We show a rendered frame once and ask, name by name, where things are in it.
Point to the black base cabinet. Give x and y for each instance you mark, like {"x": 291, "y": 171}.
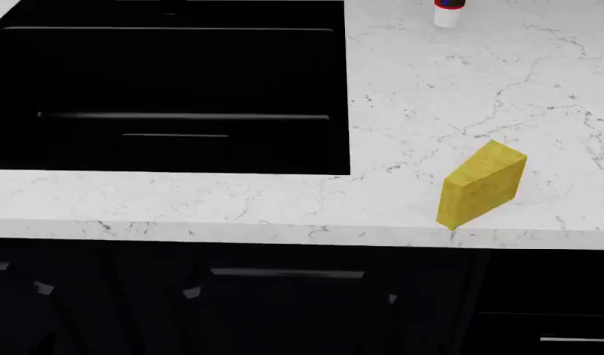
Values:
{"x": 529, "y": 292}

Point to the black kitchen sink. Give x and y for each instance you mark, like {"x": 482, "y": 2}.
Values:
{"x": 169, "y": 81}

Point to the yellow cheese wedge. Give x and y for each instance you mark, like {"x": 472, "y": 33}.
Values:
{"x": 482, "y": 186}

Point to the white bottle with red band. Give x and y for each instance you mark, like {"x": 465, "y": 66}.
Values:
{"x": 447, "y": 16}

